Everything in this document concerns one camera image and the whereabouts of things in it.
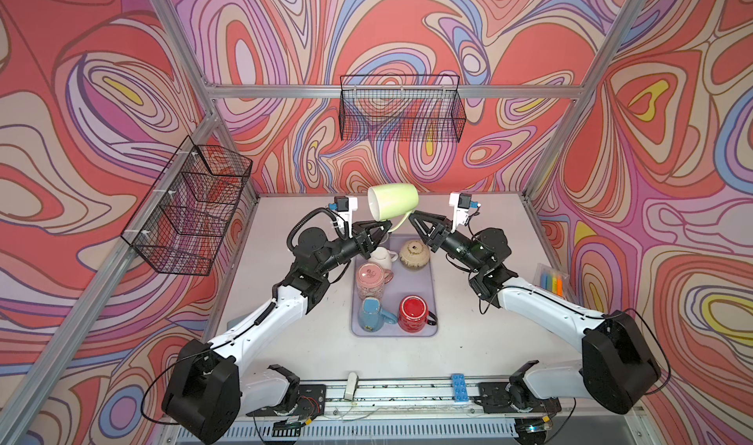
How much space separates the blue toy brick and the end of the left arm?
44 centimetres

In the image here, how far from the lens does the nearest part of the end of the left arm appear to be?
62 cm

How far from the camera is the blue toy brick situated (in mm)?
747
